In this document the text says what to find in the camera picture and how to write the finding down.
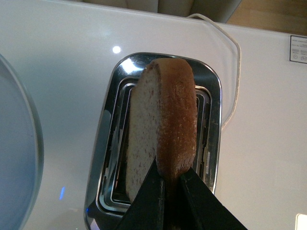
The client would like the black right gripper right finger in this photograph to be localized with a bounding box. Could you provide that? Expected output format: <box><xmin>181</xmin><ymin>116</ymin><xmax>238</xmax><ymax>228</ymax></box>
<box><xmin>179</xmin><ymin>168</ymin><xmax>246</xmax><ymax>230</ymax></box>

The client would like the slice of bread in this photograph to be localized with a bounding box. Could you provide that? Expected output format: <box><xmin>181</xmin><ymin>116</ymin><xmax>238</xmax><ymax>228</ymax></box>
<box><xmin>126</xmin><ymin>58</ymin><xmax>197</xmax><ymax>230</ymax></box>

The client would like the silver two-slot toaster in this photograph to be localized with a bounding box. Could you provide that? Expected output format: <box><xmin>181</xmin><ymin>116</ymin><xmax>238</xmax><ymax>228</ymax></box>
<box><xmin>84</xmin><ymin>53</ymin><xmax>222</xmax><ymax>230</ymax></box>

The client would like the beige chair on right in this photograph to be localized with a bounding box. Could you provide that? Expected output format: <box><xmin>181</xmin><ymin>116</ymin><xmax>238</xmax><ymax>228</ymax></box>
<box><xmin>85</xmin><ymin>0</ymin><xmax>241</xmax><ymax>23</ymax></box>

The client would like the white label sticker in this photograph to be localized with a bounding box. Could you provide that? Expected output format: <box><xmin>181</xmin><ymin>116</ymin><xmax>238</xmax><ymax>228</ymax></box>
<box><xmin>289</xmin><ymin>35</ymin><xmax>307</xmax><ymax>64</ymax></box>

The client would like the white toaster power cable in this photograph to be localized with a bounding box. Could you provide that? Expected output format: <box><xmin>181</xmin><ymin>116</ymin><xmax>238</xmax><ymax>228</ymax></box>
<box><xmin>186</xmin><ymin>13</ymin><xmax>242</xmax><ymax>132</ymax></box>

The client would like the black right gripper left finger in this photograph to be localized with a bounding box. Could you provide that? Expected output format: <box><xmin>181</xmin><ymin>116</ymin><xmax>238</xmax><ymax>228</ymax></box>
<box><xmin>116</xmin><ymin>161</ymin><xmax>165</xmax><ymax>230</ymax></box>

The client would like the grey-blue round plate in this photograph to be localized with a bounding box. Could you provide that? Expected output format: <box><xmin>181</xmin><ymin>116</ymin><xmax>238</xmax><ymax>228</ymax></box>
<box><xmin>0</xmin><ymin>57</ymin><xmax>44</xmax><ymax>230</ymax></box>

